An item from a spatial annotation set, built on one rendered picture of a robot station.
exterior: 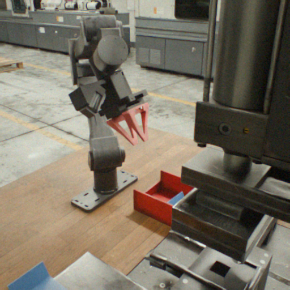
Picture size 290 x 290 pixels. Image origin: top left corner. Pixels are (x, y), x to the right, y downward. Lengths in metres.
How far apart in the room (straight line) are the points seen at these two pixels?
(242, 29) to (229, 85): 0.06
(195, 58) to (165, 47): 0.67
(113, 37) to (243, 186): 0.36
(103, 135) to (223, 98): 0.48
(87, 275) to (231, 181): 0.35
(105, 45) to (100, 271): 0.42
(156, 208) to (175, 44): 5.28
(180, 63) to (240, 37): 5.58
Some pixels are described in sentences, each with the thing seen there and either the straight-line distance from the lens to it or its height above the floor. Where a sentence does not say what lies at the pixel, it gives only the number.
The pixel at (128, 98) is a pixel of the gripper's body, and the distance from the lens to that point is 0.64.
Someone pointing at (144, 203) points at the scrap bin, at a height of 0.93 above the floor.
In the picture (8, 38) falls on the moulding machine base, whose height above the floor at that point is 0.18.
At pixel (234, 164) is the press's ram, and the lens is 0.41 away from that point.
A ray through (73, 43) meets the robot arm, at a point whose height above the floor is 1.26.
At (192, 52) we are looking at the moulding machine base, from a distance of 5.76.
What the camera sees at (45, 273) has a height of 0.93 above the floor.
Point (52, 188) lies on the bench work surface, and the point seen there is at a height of 0.90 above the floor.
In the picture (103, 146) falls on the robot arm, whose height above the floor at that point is 1.05.
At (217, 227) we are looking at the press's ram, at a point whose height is 1.14.
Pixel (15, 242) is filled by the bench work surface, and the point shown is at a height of 0.90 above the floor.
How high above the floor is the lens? 1.39
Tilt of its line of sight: 25 degrees down
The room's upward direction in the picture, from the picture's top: straight up
